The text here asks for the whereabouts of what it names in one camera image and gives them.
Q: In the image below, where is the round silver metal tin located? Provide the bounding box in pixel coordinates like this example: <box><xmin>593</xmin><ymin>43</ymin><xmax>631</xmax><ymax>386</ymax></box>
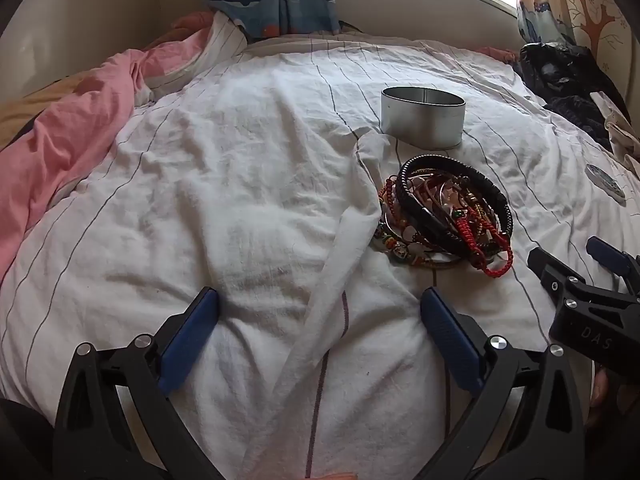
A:
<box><xmin>381</xmin><ymin>86</ymin><xmax>467</xmax><ymax>151</ymax></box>

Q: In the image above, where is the tree print curtain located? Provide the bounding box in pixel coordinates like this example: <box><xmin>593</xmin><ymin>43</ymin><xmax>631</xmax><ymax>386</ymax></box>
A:
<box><xmin>515</xmin><ymin>0</ymin><xmax>640</xmax><ymax>61</ymax></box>

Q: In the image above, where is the round tin lid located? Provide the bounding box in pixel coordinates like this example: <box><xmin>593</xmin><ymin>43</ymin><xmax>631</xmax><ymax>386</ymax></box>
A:
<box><xmin>585</xmin><ymin>164</ymin><xmax>627</xmax><ymax>204</ymax></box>

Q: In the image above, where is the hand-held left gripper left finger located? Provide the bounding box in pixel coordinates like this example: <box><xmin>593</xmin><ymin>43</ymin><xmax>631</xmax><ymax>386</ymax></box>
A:
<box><xmin>52</xmin><ymin>287</ymin><xmax>221</xmax><ymax>480</ymax></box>

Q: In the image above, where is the brown bed sheet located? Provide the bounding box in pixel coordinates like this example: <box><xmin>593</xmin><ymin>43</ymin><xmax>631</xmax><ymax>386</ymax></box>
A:
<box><xmin>0</xmin><ymin>72</ymin><xmax>96</xmax><ymax>151</ymax></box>

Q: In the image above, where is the person's right hand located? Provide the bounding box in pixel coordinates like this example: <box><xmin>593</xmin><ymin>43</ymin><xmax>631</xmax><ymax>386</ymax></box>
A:
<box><xmin>587</xmin><ymin>367</ymin><xmax>613</xmax><ymax>428</ymax></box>

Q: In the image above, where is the pile of mixed bracelets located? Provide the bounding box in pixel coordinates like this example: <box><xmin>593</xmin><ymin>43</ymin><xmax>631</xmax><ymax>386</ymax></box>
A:
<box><xmin>371</xmin><ymin>154</ymin><xmax>516</xmax><ymax>279</ymax></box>

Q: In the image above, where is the beige cloth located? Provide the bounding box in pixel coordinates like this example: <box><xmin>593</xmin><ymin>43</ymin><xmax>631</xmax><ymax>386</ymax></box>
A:
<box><xmin>590</xmin><ymin>91</ymin><xmax>640</xmax><ymax>176</ymax></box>

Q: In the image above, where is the small pink cloth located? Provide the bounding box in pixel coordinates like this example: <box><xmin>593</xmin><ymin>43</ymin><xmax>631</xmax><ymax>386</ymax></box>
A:
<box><xmin>475</xmin><ymin>46</ymin><xmax>521</xmax><ymax>63</ymax></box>

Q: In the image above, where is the pink blanket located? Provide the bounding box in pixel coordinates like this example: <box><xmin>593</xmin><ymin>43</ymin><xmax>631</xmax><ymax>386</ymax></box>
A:
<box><xmin>0</xmin><ymin>12</ymin><xmax>221</xmax><ymax>281</ymax></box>

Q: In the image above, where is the white striped bed sheet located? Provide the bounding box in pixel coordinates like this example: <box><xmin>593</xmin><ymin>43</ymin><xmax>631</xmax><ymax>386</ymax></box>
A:
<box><xmin>0</xmin><ymin>12</ymin><xmax>640</xmax><ymax>480</ymax></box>

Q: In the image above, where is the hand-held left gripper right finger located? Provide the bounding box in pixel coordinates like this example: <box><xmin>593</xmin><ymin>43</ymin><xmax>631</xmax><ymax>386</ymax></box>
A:
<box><xmin>420</xmin><ymin>287</ymin><xmax>586</xmax><ymax>480</ymax></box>

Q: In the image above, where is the black jacket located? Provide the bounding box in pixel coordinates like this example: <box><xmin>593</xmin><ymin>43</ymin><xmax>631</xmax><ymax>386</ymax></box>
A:
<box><xmin>517</xmin><ymin>42</ymin><xmax>631</xmax><ymax>146</ymax></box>

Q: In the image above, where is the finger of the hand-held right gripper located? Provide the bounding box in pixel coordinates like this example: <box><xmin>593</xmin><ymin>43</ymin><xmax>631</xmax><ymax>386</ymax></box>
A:
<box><xmin>586</xmin><ymin>236</ymin><xmax>640</xmax><ymax>293</ymax></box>
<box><xmin>527</xmin><ymin>246</ymin><xmax>588</xmax><ymax>311</ymax></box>

